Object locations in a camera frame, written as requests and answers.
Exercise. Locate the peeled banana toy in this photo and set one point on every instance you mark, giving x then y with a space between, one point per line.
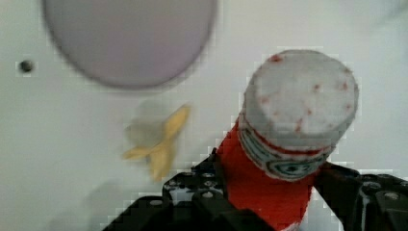
155 140

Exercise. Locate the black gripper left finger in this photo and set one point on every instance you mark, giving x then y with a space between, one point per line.
194 200

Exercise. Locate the red ketchup bottle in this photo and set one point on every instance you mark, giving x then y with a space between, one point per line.
297 106

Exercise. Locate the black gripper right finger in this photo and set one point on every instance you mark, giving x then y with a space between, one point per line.
364 202

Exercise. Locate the lilac round plate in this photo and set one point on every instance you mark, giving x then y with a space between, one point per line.
132 44

